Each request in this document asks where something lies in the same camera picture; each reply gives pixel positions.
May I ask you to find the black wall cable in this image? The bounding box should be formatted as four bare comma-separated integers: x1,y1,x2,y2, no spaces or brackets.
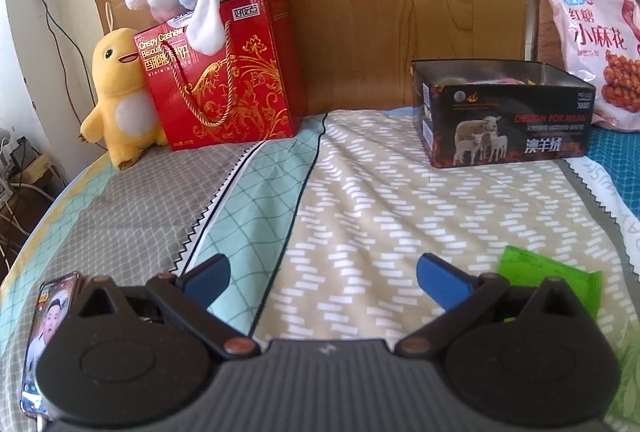
14,0,98,125

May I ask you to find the wooden headboard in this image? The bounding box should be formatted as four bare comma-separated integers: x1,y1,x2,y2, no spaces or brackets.
82,0,532,154

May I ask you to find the smartphone with lit screen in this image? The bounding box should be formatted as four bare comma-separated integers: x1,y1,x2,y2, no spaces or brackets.
20,271,82,424

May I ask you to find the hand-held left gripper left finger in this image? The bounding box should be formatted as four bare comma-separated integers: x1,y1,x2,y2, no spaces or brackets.
74,254,262,360

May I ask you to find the large pink snack bag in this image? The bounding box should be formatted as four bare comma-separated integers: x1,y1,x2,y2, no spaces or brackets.
536,0,640,133

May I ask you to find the red gift box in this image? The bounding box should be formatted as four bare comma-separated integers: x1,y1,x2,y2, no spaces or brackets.
133,0,309,152

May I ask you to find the power strip with plugs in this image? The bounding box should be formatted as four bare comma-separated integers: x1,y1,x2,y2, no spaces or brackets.
0,127,58,233

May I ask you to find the bright green snack packet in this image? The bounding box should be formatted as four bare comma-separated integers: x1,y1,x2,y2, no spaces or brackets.
497,245,604,322

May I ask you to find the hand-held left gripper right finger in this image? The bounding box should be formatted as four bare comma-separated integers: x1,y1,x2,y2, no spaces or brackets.
395,253,603,359

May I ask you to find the printed bed sheet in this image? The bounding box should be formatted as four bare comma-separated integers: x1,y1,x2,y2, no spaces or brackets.
0,108,640,432

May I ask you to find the black tin box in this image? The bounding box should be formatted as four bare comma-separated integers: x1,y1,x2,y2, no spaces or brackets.
410,59,597,169

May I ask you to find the pale green leaf-print snack packet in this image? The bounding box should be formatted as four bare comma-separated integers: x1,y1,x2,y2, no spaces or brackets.
604,334,640,420

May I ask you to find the yellow plush toy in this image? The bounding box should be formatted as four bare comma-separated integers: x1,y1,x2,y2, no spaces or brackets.
80,27,170,171

